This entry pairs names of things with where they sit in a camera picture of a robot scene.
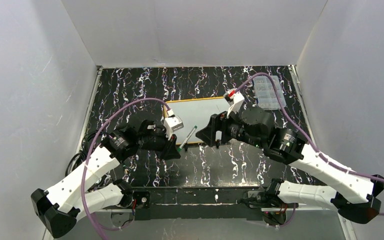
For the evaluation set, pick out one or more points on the clear plastic compartment box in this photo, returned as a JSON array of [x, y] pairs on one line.
[[265, 94]]

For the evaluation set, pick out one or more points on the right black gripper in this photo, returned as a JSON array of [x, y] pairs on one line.
[[217, 129]]

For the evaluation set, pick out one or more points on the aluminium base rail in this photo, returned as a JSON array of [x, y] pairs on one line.
[[203, 203]]

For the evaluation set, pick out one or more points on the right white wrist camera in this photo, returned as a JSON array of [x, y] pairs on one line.
[[235, 100]]

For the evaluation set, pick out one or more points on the yellow framed whiteboard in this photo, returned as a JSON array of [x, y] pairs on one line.
[[196, 113]]

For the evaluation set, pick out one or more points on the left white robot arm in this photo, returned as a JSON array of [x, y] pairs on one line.
[[60, 206]]

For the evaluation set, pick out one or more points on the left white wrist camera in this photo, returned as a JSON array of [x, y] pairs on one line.
[[172, 123]]

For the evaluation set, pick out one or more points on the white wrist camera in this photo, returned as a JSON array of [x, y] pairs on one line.
[[235, 100], [172, 123]]

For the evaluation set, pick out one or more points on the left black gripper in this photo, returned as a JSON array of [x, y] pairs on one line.
[[170, 145]]

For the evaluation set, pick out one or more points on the green whiteboard marker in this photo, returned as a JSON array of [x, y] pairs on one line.
[[189, 135]]

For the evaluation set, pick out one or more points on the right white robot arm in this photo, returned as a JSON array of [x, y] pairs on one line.
[[353, 197]]

